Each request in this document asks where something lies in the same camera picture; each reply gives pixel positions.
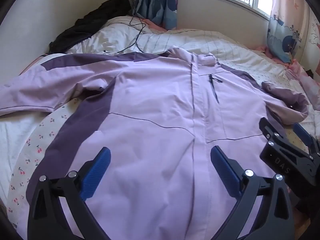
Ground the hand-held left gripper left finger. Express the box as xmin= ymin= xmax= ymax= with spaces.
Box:
xmin=27 ymin=147 xmax=112 ymax=240

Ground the black clothing pile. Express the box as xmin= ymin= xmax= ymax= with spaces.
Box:
xmin=49 ymin=0 xmax=130 ymax=54

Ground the pink ruffled bed sheet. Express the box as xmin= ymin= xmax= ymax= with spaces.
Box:
xmin=140 ymin=17 xmax=320 ymax=110

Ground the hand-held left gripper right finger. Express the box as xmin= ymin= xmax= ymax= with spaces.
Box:
xmin=210 ymin=145 xmax=296 ymax=240

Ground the lilac and purple jacket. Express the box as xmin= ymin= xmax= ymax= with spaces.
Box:
xmin=0 ymin=45 xmax=310 ymax=240

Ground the cherry print bed sheet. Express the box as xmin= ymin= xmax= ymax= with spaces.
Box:
xmin=0 ymin=60 xmax=320 ymax=228

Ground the black cable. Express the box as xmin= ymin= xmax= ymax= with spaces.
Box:
xmin=104 ymin=0 xmax=147 ymax=54

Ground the blue patterned curtain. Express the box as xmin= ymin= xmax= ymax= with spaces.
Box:
xmin=135 ymin=0 xmax=179 ymax=29

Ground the pink cartoon print curtain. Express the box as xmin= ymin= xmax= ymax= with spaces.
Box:
xmin=266 ymin=0 xmax=320 ymax=63

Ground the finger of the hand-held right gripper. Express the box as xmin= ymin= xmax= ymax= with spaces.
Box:
xmin=292 ymin=122 xmax=320 ymax=156
xmin=259 ymin=117 xmax=314 ymax=162

